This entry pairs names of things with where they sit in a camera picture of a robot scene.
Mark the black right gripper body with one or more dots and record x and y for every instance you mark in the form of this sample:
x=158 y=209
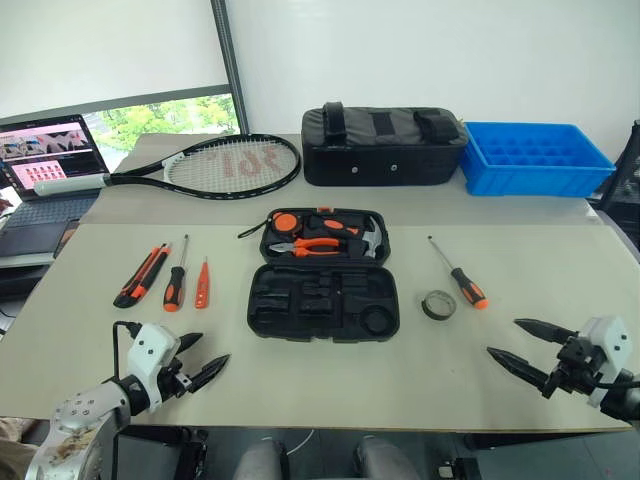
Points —
x=575 y=360

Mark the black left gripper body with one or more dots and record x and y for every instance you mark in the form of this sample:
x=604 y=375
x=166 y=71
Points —
x=175 y=381

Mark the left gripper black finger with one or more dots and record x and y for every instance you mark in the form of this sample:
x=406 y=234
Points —
x=210 y=372
x=190 y=341

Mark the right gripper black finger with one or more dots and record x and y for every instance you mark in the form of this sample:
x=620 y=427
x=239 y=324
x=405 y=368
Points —
x=542 y=331
x=520 y=369

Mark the orange voltage tester pen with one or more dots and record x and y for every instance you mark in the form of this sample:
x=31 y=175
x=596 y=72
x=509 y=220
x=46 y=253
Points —
x=201 y=290

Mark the orange black utility knife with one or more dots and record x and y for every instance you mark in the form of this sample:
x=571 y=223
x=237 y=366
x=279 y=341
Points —
x=137 y=285

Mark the black electrical tape roll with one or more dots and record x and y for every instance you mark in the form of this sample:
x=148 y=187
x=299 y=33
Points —
x=425 y=307

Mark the black tool case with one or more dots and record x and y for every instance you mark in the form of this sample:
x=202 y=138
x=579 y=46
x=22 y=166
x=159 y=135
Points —
x=320 y=300

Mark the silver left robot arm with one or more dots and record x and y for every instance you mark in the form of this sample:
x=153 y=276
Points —
x=80 y=410

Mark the grey rounded shape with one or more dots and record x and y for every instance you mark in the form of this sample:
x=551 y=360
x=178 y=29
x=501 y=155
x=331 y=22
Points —
x=260 y=462
x=385 y=460

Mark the blue plastic crate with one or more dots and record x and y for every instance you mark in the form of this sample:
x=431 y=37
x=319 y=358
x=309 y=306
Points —
x=525 y=180

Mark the orange black tape measure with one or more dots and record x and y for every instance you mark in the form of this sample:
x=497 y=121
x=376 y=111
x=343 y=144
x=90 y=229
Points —
x=285 y=221

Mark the black metal rack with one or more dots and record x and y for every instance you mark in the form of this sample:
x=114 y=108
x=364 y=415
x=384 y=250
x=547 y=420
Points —
x=625 y=200

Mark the open laptop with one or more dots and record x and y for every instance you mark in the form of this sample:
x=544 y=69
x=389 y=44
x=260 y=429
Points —
x=45 y=215

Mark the black tennis racket white grip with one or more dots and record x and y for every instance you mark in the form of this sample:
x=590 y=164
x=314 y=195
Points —
x=65 y=185

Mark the black fabric bag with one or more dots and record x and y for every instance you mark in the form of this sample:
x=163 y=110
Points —
x=380 y=160

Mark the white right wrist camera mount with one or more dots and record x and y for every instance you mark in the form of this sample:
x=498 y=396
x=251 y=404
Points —
x=607 y=335

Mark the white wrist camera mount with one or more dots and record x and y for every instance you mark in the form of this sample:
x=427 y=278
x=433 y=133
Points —
x=607 y=335
x=147 y=350

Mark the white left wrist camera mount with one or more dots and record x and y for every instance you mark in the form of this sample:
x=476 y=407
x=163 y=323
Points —
x=147 y=350

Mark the black frame under table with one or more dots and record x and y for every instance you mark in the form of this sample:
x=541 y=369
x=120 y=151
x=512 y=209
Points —
x=165 y=455

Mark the grey window frame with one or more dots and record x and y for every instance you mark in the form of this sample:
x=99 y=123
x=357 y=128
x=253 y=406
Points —
x=227 y=50

